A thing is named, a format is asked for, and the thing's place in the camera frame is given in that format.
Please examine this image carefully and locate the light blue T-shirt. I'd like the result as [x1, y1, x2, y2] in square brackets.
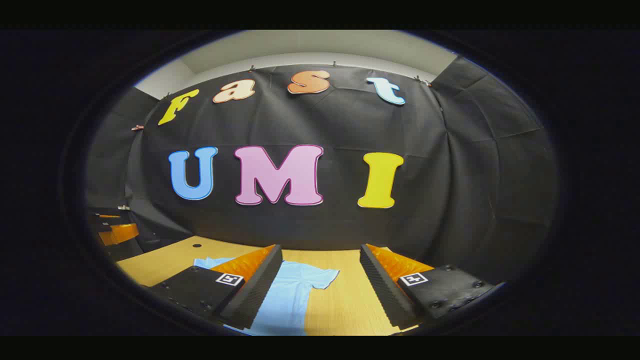
[194, 256, 341, 336]

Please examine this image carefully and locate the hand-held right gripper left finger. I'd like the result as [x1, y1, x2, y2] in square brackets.
[149, 244, 284, 331]

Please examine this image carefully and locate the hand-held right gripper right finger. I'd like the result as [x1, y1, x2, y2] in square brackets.
[360, 243, 496, 331]

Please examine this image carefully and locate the black backdrop cloth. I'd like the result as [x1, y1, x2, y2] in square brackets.
[85, 55, 558, 286]

